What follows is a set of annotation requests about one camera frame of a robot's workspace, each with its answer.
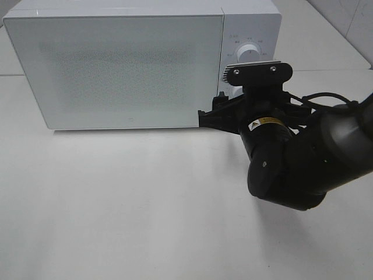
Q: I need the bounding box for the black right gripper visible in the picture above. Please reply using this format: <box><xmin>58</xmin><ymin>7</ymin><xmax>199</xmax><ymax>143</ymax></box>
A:
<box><xmin>198</xmin><ymin>86</ymin><xmax>294</xmax><ymax>146</ymax></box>

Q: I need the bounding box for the white microwave knob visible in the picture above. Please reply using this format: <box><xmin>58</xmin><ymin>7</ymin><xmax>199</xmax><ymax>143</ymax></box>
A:
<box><xmin>236</xmin><ymin>43</ymin><xmax>261</xmax><ymax>64</ymax></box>
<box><xmin>230</xmin><ymin>86</ymin><xmax>243</xmax><ymax>98</ymax></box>

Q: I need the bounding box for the white microwave door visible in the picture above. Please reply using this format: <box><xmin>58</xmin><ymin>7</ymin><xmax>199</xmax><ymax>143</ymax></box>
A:
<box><xmin>2</xmin><ymin>15</ymin><xmax>226</xmax><ymax>131</ymax></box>

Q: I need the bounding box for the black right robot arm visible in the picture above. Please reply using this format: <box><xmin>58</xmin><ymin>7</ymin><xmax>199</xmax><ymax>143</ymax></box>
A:
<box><xmin>198</xmin><ymin>86</ymin><xmax>372</xmax><ymax>211</ymax></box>

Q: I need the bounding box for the white microwave oven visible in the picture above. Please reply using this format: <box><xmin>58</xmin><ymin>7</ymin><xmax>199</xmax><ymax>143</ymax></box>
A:
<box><xmin>2</xmin><ymin>8</ymin><xmax>283</xmax><ymax>131</ymax></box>

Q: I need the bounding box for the black camera cable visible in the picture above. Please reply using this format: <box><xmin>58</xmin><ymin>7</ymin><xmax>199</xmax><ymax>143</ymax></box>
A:
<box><xmin>287</xmin><ymin>92</ymin><xmax>361</xmax><ymax>131</ymax></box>

